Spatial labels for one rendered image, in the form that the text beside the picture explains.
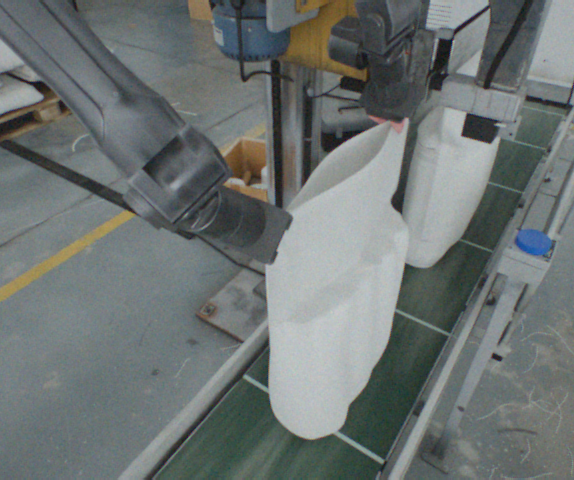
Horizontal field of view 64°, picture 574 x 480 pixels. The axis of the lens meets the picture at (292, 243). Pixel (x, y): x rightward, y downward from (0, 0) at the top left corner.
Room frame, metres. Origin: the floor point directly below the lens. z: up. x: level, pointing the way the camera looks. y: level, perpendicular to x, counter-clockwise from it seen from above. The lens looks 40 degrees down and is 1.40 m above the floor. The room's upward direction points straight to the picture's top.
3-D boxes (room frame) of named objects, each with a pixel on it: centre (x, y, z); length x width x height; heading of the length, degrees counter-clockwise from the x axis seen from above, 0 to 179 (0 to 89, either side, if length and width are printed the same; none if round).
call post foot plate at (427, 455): (0.65, -0.45, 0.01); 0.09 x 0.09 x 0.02; 56
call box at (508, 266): (0.65, -0.45, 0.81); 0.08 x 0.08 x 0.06; 56
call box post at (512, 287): (0.65, -0.45, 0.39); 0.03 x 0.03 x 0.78; 56
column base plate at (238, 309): (1.29, 0.07, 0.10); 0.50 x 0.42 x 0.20; 146
